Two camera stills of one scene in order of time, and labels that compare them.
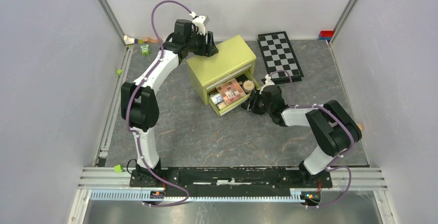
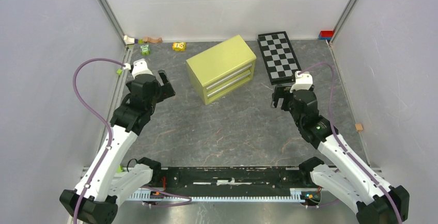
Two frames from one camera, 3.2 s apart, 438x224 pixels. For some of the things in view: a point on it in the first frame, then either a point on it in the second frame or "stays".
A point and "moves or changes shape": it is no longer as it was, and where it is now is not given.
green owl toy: [145, 49] stays
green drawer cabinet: [226, 78] moves or changes shape
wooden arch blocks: [129, 41] stays
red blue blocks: [326, 35] stays
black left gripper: [208, 50] → [167, 90]
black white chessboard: [278, 53] stays
